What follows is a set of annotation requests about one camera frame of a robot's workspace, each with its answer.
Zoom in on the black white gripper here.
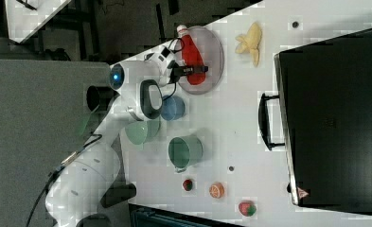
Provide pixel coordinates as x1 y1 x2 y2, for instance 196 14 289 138
145 45 208 86

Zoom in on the red ketchup bottle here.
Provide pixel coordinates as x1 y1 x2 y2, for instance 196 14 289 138
177 25 206 85

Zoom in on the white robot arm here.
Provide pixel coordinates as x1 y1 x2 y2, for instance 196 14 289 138
45 46 209 227

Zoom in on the round pink plate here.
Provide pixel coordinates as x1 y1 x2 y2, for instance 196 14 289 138
179 26 224 95

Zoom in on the blue bowl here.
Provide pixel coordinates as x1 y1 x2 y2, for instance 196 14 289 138
161 96 186 121

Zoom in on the toy banana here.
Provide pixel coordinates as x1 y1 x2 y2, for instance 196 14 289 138
235 22 262 67

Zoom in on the green perforated basket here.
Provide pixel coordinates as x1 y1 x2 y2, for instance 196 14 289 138
125 120 160 145

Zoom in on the green mug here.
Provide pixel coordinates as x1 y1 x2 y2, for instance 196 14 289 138
168 135 204 173

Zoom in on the small toy strawberry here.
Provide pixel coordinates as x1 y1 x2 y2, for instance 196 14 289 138
183 179 193 191

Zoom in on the toy orange slice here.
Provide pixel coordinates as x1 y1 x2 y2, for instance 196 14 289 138
209 183 224 199

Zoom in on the black toaster oven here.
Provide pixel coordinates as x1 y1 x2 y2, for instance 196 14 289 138
274 27 372 216

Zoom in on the large toy strawberry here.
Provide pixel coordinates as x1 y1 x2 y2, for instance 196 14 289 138
239 201 257 217

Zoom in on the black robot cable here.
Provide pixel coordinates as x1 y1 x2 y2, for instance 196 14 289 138
25 133 103 227

